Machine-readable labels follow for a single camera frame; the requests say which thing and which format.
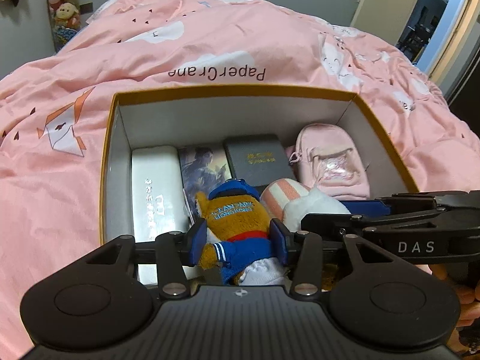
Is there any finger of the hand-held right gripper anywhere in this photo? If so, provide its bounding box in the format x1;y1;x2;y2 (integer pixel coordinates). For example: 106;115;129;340
300;209;447;239
341;190;480;215

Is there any white glasses case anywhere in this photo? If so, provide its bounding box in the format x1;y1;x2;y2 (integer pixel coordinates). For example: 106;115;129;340
131;145;192;285

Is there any pink striped white plush toy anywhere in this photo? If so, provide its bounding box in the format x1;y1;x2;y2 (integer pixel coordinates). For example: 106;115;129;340
259;180;352;233

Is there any dark wooden chair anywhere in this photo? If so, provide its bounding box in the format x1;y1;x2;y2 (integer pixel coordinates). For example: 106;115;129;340
397;5;432;61

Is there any orange plush toy blue outfit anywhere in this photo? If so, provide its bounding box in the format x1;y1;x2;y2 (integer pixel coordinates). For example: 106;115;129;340
193;179;289;286

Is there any clear tube of plush toys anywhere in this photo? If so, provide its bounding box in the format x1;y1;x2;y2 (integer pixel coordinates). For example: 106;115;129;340
45;0;82;53

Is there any pink pouch bag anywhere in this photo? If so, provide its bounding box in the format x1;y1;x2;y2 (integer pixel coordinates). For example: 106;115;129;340
294;122;371;200

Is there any dark grey box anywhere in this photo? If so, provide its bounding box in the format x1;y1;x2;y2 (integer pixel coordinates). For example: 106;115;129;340
223;134;297;189

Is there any orange cardboard box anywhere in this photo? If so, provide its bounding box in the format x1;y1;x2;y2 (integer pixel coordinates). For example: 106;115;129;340
99;84;420;286

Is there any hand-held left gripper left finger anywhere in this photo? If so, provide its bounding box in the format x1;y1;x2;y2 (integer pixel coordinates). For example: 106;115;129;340
84;217;208;298

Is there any pink printed quilt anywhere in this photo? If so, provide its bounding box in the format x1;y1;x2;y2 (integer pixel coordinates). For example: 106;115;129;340
0;0;480;360

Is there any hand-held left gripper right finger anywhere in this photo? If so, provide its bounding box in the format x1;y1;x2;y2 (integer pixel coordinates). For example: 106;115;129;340
268;218;381;296

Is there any person's right hand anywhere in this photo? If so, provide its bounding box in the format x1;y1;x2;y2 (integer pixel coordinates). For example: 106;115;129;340
430;264;480;327

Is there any dark wardrobe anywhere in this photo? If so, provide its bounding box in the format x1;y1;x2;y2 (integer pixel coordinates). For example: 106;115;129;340
446;60;480;121

